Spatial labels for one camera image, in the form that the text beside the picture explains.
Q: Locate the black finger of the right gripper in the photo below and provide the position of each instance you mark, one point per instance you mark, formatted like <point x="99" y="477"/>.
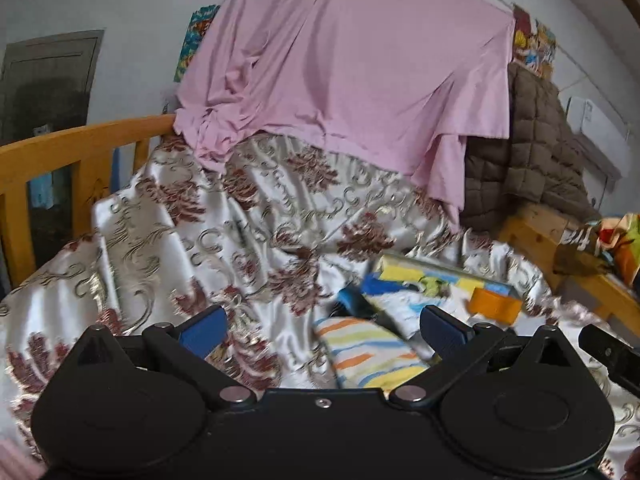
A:
<point x="620" y="360"/>

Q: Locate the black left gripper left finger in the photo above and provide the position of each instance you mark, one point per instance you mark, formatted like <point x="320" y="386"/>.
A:
<point x="203" y="333"/>

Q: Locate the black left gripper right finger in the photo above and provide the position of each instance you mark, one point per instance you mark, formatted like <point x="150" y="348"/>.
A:
<point x="442" y="332"/>

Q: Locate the white printed baby cloth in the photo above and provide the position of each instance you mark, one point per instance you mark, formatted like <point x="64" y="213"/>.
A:
<point x="404" y="308"/>

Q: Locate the orange plastic cup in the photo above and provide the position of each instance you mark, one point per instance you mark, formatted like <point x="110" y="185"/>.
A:
<point x="501" y="309"/>

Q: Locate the striped colourful cloth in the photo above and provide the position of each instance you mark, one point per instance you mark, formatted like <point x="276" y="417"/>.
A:
<point x="365" y="355"/>

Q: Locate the dark blue cloth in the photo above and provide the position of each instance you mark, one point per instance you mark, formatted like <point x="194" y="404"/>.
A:
<point x="349" y="301"/>

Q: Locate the colourful clothes pile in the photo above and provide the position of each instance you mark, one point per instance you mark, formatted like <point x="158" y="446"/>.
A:
<point x="610" y="245"/>

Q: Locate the floral satin bedspread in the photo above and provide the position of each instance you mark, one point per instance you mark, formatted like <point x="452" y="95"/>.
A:
<point x="273" y="239"/>

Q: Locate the brown quilted blanket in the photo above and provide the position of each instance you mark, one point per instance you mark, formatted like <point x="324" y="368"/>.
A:
<point x="540" y="162"/>

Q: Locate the pink bed sheet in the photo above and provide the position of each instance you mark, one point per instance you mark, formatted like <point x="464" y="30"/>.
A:
<point x="402" y="84"/>

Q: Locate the dark wooden door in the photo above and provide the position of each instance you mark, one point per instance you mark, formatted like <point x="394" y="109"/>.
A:
<point x="45" y="87"/>

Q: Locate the wooden bed frame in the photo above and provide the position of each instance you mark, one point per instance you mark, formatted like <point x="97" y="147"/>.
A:
<point x="84" y="154"/>

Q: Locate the cartoon wall poster right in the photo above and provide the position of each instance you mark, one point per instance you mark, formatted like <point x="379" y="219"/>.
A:
<point x="534" y="44"/>

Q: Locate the colourful wall poster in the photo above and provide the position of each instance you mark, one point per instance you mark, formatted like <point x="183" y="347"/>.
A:
<point x="198" y="26"/>

